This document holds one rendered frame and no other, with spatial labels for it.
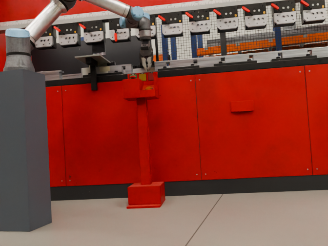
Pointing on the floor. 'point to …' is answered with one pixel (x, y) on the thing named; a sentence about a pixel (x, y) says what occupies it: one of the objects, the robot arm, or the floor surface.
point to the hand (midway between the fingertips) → (147, 69)
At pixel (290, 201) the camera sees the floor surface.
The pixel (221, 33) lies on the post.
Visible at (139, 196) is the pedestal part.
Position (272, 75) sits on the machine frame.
